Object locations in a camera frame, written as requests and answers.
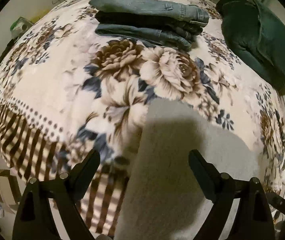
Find floral bed blanket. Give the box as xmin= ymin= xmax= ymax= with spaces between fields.
xmin=0 ymin=0 xmax=285 ymax=236

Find folded blue jeans stack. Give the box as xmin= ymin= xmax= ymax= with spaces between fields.
xmin=89 ymin=0 xmax=209 ymax=51

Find grey fleece pants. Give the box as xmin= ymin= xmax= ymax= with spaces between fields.
xmin=115 ymin=99 xmax=261 ymax=239

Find clear plastic bin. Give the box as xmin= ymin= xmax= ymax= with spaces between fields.
xmin=10 ymin=17 xmax=33 ymax=39

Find dark green folded blanket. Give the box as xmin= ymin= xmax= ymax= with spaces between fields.
xmin=216 ymin=0 xmax=285 ymax=94

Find brown cardboard box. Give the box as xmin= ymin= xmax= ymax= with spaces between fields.
xmin=0 ymin=169 xmax=22 ymax=213

